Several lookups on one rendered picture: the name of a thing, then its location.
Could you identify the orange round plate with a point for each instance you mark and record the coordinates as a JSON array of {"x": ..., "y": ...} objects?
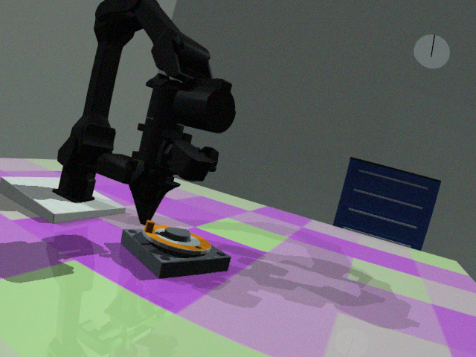
[{"x": 155, "y": 234}]

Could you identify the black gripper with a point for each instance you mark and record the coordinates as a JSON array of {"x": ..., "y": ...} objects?
[{"x": 149, "y": 181}]

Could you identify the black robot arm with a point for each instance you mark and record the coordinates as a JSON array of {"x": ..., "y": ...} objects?
[{"x": 200, "y": 102}]

